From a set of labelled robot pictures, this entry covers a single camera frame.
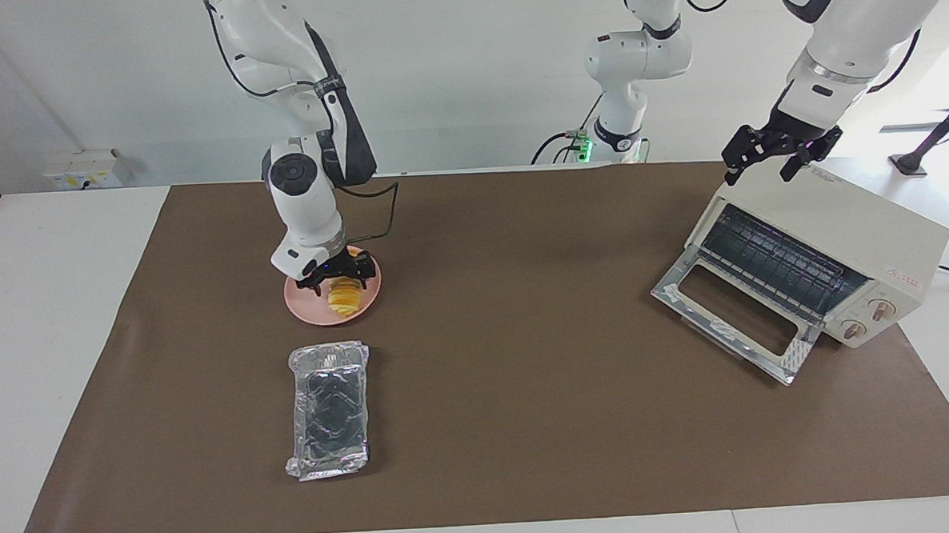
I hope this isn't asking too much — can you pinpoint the sliced yellow bread loaf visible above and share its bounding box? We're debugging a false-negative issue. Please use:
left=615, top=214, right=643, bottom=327
left=326, top=275, right=363, bottom=319

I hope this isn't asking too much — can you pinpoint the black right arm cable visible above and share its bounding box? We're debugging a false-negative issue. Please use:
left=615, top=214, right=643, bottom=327
left=205, top=0, right=402, bottom=250

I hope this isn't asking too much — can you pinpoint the metal oven wire rack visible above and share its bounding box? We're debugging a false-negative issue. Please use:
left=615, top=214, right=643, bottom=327
left=696, top=199, right=871, bottom=324

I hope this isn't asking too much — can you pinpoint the brown table mat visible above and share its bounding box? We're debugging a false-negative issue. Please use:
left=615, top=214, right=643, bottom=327
left=1, top=150, right=949, bottom=533

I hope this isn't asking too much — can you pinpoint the black arm base cable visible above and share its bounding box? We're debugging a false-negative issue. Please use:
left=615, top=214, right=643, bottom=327
left=527, top=93, right=607, bottom=166

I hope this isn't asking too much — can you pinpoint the cream toaster oven body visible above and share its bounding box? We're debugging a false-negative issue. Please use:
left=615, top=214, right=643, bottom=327
left=681, top=152, right=949, bottom=356

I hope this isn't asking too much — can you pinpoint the white wall socket box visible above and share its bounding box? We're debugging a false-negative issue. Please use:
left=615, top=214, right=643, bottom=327
left=42, top=148, right=131, bottom=191

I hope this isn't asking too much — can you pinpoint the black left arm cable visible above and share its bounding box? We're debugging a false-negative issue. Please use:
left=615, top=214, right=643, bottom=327
left=678, top=0, right=924, bottom=102

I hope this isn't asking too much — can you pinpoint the black camera stand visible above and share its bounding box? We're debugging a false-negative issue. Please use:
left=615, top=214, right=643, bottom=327
left=879, top=86, right=949, bottom=179

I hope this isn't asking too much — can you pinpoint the glass oven door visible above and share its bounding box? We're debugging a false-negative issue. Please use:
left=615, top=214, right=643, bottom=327
left=648, top=239, right=829, bottom=392

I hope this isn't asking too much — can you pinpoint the pink round plate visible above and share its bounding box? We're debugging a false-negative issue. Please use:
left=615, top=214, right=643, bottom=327
left=282, top=243, right=384, bottom=328

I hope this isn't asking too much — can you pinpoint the silver foil baking tray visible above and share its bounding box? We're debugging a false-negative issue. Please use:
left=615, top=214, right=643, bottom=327
left=279, top=340, right=375, bottom=482

